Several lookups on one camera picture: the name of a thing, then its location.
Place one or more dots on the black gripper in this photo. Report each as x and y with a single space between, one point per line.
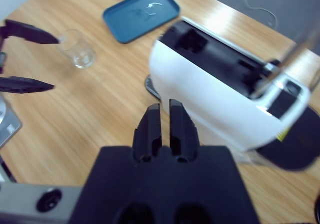
2 59

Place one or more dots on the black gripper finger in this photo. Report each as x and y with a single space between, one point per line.
147 131
182 131

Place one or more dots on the white capsule coffee machine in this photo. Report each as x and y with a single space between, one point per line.
200 91

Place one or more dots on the clear glass cup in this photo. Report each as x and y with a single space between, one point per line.
82 59

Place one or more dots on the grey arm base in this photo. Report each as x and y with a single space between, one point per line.
10 129

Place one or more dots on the teal plastic tray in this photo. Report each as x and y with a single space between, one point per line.
130 22

